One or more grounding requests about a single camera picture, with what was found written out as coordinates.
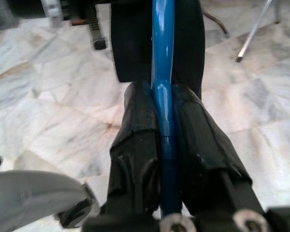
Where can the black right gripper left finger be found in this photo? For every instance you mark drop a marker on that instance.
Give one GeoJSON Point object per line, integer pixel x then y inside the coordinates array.
{"type": "Point", "coordinates": [135, 157]}

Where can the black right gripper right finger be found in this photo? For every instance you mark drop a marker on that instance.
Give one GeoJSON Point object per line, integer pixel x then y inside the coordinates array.
{"type": "Point", "coordinates": [203, 157]}

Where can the blue plastic hanger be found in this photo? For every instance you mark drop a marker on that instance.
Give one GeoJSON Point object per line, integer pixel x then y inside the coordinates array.
{"type": "Point", "coordinates": [162, 60]}

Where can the plain black garment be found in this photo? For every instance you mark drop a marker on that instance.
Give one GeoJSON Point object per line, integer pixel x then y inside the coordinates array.
{"type": "Point", "coordinates": [130, 36]}

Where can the silver metal garment rack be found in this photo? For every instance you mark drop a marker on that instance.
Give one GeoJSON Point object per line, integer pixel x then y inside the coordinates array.
{"type": "Point", "coordinates": [253, 29]}

